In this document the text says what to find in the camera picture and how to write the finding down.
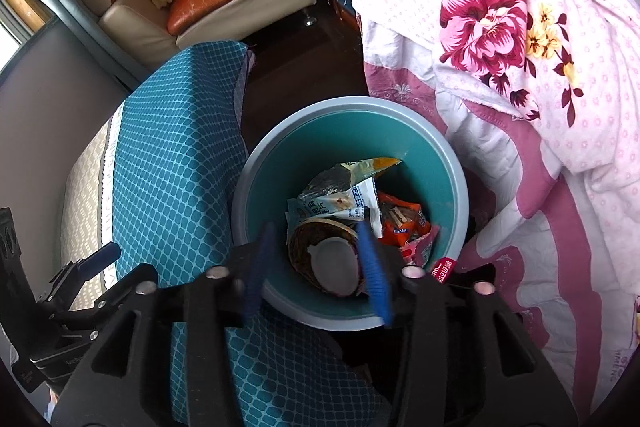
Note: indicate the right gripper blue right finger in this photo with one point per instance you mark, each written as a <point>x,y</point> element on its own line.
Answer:
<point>374,273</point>

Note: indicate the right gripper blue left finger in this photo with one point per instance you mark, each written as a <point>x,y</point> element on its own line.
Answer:
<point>258,258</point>

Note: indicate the brown coconut shell bowl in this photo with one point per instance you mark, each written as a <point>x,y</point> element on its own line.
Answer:
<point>324,252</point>

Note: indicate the light blue oatmeal packet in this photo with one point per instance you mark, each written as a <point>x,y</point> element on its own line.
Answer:
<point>351,205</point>

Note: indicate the teal round trash bin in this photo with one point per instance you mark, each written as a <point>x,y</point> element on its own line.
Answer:
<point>327,161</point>

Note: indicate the pink snack wrapper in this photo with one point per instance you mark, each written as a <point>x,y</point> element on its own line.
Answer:
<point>418,251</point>

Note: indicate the orange snack wrapper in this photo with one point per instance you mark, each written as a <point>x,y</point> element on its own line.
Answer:
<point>402,222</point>

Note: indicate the silver crumpled wrapper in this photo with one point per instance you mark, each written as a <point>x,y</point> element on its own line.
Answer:
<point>343,176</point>

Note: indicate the teal checkered table cloth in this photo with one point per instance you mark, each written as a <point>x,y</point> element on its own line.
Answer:
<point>178,155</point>

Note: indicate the pink floral bed quilt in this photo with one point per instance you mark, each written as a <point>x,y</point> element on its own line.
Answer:
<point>540,101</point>

